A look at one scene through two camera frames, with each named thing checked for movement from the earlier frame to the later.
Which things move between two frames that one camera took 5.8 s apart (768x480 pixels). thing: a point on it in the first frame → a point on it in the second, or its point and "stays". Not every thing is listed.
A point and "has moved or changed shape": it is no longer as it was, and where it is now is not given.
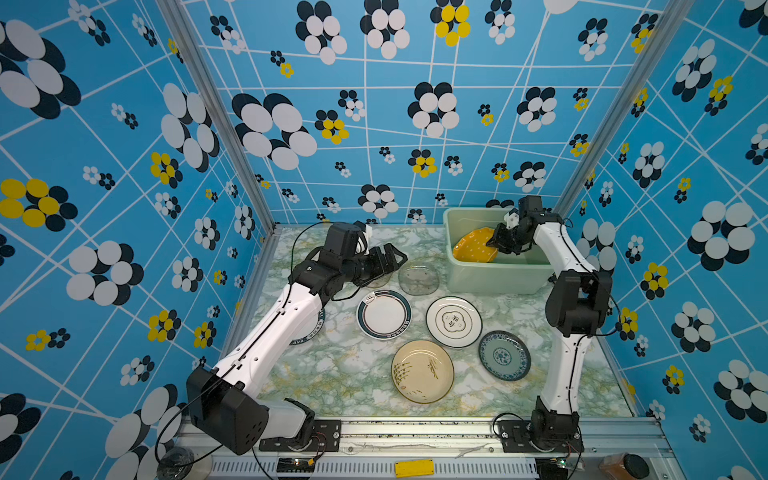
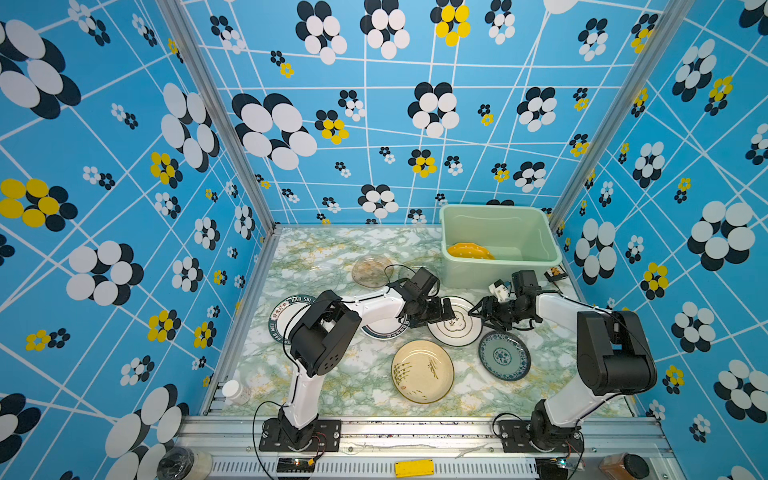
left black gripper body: x=364 y=267 → x=431 y=308
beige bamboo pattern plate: x=422 y=372 stays
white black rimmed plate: x=453 y=322 stays
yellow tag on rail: x=414 y=468 stays
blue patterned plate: x=505 y=355 stays
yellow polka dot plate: x=472 y=246 has moved or changed shape
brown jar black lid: x=623 y=466 stays
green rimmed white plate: x=384 y=315 stays
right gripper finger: x=496 y=242 → x=486 y=305
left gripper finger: x=390 y=257 → x=447 y=312
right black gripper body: x=511 y=239 → x=508 y=311
